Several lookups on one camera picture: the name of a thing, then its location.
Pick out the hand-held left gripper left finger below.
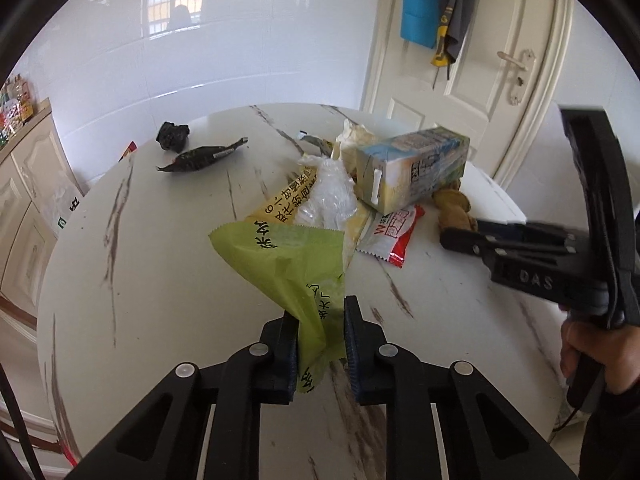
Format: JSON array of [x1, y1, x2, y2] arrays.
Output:
[[65, 309, 301, 480]]

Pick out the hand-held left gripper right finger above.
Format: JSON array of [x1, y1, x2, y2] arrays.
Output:
[[343, 295, 577, 480]]

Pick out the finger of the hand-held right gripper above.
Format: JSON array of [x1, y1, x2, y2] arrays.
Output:
[[439, 227, 577, 262], [475, 217, 583, 242]]

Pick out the yellow-green bread bag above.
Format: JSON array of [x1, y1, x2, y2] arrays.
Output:
[[208, 154, 374, 394]]

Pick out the dark fish snack wrapper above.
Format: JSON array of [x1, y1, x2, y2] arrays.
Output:
[[156, 136, 249, 174]]

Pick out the person's right hand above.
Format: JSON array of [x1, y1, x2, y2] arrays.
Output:
[[558, 317, 640, 396]]

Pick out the brown plush toy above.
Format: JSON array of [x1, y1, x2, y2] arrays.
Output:
[[432, 187, 477, 234]]

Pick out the red and white sachet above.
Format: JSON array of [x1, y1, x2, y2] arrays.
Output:
[[355, 204, 425, 269]]

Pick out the milk carton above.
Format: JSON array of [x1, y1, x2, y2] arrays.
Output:
[[354, 127, 471, 215]]

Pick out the cream crumpled plastic bag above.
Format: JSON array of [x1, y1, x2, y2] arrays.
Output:
[[333, 118, 379, 162]]

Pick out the white panelled door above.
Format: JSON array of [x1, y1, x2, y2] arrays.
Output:
[[361, 0, 575, 181]]

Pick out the small dark yellow wrapper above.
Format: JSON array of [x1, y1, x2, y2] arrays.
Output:
[[298, 130, 335, 157]]

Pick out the yellow hanging tool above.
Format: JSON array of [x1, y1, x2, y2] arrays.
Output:
[[430, 0, 463, 92]]

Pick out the grey hanging garment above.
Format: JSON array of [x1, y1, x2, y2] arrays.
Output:
[[434, 0, 483, 61]]

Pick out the person's dark clothing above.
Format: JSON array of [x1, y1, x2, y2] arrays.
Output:
[[579, 392, 640, 480]]

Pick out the black crumpled wrapper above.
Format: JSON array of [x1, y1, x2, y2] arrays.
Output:
[[156, 121, 192, 152]]

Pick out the blue hanging cloth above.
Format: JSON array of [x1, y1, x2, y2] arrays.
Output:
[[399, 0, 444, 50]]

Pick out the white paper sign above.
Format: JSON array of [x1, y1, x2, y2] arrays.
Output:
[[39, 184, 85, 240]]

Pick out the cream cabinet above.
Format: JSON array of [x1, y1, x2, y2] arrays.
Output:
[[0, 98, 90, 331]]

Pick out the colourful packets on cabinet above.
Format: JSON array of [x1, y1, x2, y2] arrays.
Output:
[[0, 74, 35, 148]]

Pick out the metal door handle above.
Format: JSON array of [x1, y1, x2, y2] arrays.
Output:
[[496, 49, 536, 107]]

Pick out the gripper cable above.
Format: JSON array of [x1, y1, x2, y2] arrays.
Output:
[[549, 402, 586, 443]]

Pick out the black cable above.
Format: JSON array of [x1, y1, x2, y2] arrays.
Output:
[[0, 360, 46, 480]]

